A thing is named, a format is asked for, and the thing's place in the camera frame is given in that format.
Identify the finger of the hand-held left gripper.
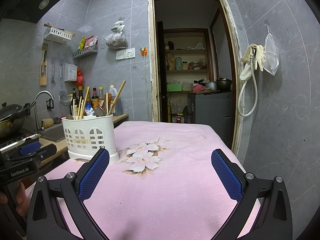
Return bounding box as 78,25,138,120
35,144,58,162
19,141,41,156

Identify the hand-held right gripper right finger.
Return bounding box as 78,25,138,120
211,149,293,240

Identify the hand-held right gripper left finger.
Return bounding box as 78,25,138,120
26,148,110,240

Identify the white plastic utensil holder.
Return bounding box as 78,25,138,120
61,114,120,164

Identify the person's left hand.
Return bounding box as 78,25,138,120
15,181,28,215

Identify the black induction cooker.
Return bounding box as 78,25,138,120
0,132,41,153

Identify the steel sink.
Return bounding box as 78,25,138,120
40,123,66,143

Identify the olive cooking pot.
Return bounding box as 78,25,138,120
0,118,26,138

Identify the black wok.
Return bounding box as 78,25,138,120
0,102,32,123

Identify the curved steel faucet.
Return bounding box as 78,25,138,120
33,90,55,133

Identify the hanging mesh strainer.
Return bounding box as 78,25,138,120
58,64,71,107

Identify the grey cabinet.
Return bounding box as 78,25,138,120
187,91,233,146

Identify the white blue plastic bag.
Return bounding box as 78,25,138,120
85,102,97,117

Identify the pink floral tablecloth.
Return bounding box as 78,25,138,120
24,121,265,240

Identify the wooden knife rack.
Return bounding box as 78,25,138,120
39,43,49,86

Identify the red plastic bag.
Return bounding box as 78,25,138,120
75,68,84,87

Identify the cooking oil jug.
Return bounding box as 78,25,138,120
108,84,122,116

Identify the white cardboard box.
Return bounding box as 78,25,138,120
64,63,78,82

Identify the dark cooking pot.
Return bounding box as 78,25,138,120
215,78,233,92

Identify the dark wooden door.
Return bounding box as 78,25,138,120
157,20,169,123

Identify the red snack packet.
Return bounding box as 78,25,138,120
84,36,98,48

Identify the wooden shelf unit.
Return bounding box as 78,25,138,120
163,28,211,93

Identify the clear bag of dried goods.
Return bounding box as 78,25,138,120
104,20,129,49

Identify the white cable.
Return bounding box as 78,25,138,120
144,56,148,116

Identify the grey wall shelf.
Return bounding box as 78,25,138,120
73,45,98,59

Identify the white wall basket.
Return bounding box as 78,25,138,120
44,27,73,44

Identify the worn door frame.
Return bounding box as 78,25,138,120
147,0,245,156

